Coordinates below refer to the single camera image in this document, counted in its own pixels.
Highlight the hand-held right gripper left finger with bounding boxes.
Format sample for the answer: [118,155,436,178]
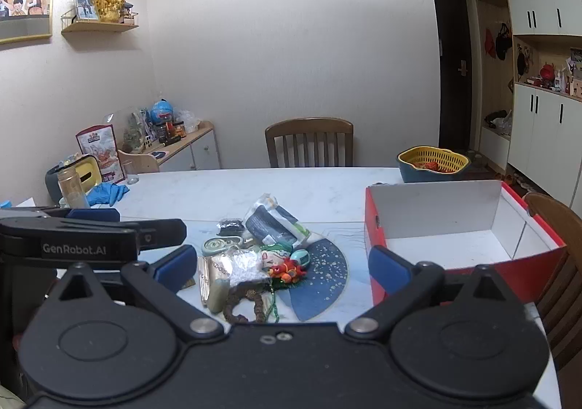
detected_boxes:
[43,244,226,339]

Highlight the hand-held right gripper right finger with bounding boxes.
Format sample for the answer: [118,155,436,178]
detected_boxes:
[346,245,523,339]

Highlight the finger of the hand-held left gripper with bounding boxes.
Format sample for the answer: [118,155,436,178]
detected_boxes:
[55,207,121,223]
[135,219,187,251]

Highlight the gold foil wrapper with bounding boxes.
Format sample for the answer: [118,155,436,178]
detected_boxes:
[196,255,232,301]

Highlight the pale beige tube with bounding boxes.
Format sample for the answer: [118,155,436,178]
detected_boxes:
[207,278,230,314]

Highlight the small black packet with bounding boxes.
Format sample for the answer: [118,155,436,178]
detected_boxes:
[217,218,244,237]

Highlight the clear plastic bag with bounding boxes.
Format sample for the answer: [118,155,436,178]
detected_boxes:
[175,109,201,133]
[227,247,269,287]

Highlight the red cardboard box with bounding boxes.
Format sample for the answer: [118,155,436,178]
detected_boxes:
[364,180,567,306]

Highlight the plush doll with green turban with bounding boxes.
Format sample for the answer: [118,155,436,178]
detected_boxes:
[259,243,294,275]

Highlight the blue rubber gloves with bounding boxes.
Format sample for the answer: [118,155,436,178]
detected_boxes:
[86,183,130,206]

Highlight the glass jar with brown lid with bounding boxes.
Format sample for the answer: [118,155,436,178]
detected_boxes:
[57,167,91,210]

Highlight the yellow and grey tissue box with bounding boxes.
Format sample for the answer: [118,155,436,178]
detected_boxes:
[44,154,101,205]

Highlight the red snack bag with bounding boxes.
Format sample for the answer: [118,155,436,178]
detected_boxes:
[75,124,125,184]

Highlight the light wooden high chair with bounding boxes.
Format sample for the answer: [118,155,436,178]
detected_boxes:
[117,149,161,174]

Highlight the wooden sideboard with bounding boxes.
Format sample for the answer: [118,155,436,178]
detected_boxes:
[145,120,222,172]

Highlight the dried flower bag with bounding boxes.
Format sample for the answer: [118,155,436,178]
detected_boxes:
[123,111,151,150]

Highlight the yellow and blue basket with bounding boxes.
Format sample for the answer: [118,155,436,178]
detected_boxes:
[397,146,470,183]

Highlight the red knot ornament with tassel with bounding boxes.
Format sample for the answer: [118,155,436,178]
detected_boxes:
[266,261,309,323]

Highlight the grey and white pouch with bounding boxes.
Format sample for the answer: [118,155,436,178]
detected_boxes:
[243,194,312,250]

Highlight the clear plastic bag on sideboard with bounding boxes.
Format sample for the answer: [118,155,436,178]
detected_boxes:
[175,109,201,133]

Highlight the blue globe toy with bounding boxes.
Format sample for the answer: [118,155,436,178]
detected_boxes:
[151,100,176,123]

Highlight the dark wooden dining chair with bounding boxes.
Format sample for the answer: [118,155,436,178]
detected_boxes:
[264,118,354,168]

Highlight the brown wooden chair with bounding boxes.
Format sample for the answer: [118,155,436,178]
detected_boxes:
[523,192,582,369]

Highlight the dark door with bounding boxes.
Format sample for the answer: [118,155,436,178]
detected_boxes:
[431,0,474,155]

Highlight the black hanging bag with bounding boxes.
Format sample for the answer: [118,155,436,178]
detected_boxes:
[495,22,512,61]

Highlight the brown bead bracelet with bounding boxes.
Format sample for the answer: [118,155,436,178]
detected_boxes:
[222,282,267,325]

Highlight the wooden wall shelf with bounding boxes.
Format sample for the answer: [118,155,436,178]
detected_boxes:
[61,11,139,33]

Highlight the small photo frame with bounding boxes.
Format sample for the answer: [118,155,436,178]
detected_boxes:
[72,0,99,21]

